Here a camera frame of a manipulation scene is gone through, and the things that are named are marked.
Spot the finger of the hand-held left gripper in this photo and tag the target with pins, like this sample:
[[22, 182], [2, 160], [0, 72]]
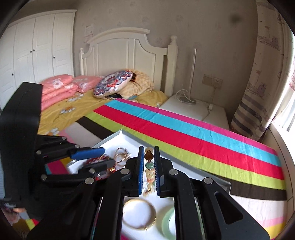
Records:
[[99, 167], [89, 152]]

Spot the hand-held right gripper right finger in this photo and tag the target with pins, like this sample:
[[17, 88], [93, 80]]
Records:
[[157, 170]]

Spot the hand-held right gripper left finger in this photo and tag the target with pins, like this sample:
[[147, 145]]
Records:
[[140, 170]]

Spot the red and gold ornament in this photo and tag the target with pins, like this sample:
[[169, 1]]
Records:
[[96, 159]]

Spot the gold rings with beads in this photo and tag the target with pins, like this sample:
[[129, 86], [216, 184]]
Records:
[[127, 154]]

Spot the white jewelry box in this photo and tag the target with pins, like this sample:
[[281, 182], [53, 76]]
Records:
[[122, 140]]

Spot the gold bangle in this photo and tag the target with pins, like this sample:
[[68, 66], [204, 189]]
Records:
[[154, 214]]

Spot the striped colourful blanket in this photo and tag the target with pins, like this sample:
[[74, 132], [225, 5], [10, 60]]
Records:
[[184, 143]]

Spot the green jade bangle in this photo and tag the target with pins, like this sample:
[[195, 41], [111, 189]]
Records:
[[166, 221]]

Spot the pink folded quilt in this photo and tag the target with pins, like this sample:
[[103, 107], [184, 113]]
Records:
[[57, 90]]

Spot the pink pillow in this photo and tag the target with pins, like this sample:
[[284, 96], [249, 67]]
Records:
[[85, 84]]

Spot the white nightstand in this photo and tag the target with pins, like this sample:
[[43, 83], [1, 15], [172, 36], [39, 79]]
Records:
[[196, 113]]

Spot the patterned round cushion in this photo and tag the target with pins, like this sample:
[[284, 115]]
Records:
[[113, 83]]

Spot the beige plush blanket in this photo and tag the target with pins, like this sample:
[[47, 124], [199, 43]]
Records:
[[140, 87]]

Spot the white wardrobe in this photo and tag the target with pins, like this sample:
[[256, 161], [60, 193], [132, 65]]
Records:
[[43, 46]]

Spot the white bed headboard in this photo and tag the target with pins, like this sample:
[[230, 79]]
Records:
[[119, 53]]

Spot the printed curtain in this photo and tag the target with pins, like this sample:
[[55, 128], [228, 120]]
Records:
[[265, 69]]

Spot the wall socket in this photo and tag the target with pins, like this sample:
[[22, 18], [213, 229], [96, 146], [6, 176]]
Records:
[[212, 80]]

